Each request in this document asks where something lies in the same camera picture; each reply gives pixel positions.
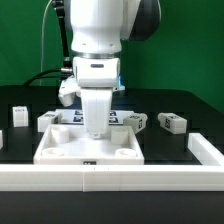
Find white U-shaped fence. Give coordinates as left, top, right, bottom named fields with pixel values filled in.
left=0, top=133, right=224, bottom=192

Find black cables at base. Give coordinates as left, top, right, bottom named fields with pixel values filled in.
left=22, top=67, right=75, bottom=87

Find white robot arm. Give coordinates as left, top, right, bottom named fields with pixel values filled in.
left=70, top=0, right=161, bottom=136

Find marker sheet with tags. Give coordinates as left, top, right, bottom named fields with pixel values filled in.
left=57, top=109, right=133, bottom=125

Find white square tabletop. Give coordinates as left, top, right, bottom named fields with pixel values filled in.
left=33, top=124, right=144, bottom=165

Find white block left edge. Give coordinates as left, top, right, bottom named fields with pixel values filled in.
left=0, top=130, right=3, bottom=150

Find black camera stand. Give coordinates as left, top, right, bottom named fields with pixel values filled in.
left=52, top=0, right=72, bottom=67

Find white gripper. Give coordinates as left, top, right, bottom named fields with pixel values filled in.
left=81, top=88, right=113, bottom=138

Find white cable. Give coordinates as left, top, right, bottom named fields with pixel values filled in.
left=39, top=0, right=54, bottom=87

